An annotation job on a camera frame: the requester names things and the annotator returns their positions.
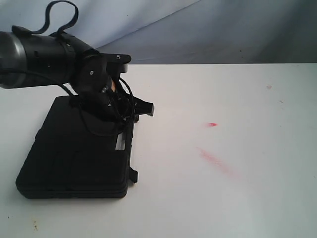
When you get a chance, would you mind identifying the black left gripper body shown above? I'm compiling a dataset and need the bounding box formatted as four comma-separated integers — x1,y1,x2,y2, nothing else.
70,49,135,123

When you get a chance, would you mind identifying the black plastic tool case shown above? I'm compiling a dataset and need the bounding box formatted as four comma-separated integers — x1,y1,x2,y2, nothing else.
15,96,138,199

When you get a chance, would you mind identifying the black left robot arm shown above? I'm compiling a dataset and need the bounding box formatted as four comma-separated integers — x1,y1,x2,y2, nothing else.
0,32,154,122

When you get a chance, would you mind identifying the white backdrop cloth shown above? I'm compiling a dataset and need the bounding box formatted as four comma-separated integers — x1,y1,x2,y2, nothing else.
0,0,317,64

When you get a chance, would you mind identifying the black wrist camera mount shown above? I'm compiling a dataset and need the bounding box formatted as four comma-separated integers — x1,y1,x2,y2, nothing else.
101,53,132,75

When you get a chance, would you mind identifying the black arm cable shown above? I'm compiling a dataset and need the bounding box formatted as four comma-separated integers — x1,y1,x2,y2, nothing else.
32,0,79,35

